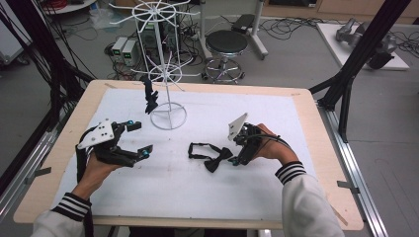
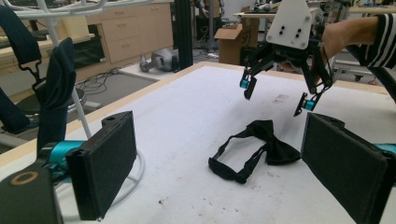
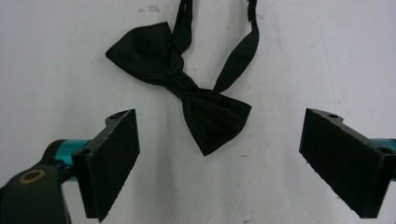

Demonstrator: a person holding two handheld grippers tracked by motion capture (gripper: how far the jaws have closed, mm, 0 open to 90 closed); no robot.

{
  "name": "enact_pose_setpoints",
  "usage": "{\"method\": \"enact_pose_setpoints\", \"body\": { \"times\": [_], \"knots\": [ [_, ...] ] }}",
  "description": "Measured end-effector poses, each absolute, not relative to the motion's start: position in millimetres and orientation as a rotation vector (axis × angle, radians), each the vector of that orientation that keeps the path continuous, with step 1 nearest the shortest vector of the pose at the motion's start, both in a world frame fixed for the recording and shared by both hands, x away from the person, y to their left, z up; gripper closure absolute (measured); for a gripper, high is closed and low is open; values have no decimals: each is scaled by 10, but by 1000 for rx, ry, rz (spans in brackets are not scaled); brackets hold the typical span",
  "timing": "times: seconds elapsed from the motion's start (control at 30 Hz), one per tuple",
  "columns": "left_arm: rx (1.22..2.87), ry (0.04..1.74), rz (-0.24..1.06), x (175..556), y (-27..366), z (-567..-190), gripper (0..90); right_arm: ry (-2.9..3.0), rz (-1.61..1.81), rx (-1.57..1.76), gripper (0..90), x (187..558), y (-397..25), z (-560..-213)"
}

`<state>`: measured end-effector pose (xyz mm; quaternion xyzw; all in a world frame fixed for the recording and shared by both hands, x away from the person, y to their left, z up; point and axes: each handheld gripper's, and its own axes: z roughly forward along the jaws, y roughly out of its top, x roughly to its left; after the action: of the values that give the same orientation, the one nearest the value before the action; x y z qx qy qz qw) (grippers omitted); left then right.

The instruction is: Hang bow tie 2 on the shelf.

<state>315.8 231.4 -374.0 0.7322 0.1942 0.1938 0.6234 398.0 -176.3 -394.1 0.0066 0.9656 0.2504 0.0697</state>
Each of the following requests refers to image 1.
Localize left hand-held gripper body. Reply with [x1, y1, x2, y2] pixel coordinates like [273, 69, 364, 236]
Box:
[76, 118, 141, 168]

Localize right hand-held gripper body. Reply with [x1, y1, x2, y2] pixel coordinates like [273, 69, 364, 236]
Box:
[226, 112, 265, 167]

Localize black bow tie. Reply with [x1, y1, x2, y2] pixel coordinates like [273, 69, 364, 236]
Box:
[140, 75, 160, 116]
[187, 141, 234, 174]

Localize white wire display rack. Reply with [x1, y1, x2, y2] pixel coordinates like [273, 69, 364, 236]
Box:
[108, 0, 202, 131]

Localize person's right hand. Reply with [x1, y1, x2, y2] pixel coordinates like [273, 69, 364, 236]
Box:
[251, 122, 299, 166]

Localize person's left hand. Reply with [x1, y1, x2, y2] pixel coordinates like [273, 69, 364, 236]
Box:
[71, 151, 124, 200]

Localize white foam mat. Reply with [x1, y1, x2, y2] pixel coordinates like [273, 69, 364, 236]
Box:
[50, 87, 317, 222]

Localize grey power supply unit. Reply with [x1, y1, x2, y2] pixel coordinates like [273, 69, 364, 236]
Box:
[110, 36, 129, 63]
[122, 39, 138, 67]

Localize computer tower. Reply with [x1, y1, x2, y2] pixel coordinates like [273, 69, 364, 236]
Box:
[139, 21, 181, 54]

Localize wooden table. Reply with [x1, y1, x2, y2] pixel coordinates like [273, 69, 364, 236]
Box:
[13, 79, 365, 232]

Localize black round stool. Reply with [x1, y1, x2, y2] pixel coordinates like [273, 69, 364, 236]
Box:
[201, 29, 250, 85]

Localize clear plastic bag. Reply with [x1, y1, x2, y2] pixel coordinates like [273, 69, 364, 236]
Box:
[89, 7, 117, 32]

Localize thin wooden stick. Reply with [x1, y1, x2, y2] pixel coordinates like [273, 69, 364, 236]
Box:
[330, 204, 350, 227]

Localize black box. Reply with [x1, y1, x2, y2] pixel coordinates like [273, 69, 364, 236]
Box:
[230, 13, 257, 36]

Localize white floor platform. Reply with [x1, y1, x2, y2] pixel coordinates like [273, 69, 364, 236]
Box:
[315, 22, 411, 71]

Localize round white table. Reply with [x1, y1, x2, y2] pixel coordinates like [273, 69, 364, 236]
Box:
[41, 0, 98, 16]

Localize white panel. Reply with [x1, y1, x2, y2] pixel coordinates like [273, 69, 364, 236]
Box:
[0, 19, 33, 65]

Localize grey robot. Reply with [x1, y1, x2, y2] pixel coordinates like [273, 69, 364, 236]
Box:
[334, 17, 398, 70]

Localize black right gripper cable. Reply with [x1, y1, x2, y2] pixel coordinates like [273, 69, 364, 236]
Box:
[245, 132, 293, 150]

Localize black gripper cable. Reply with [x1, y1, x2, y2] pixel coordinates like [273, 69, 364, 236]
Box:
[74, 128, 96, 237]
[245, 132, 293, 150]

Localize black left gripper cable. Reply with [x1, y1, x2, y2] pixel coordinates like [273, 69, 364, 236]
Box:
[74, 128, 96, 237]

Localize grey metal bracket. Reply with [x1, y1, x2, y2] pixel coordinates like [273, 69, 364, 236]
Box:
[336, 180, 361, 195]
[25, 166, 53, 186]

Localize aluminium rail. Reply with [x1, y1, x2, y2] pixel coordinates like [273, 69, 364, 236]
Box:
[0, 108, 73, 220]
[316, 104, 390, 237]

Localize tangle of black floor cables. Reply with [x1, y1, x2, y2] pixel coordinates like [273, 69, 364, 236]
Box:
[259, 16, 331, 42]

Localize black metal frame with cables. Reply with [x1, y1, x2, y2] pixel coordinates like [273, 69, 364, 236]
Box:
[0, 0, 96, 133]

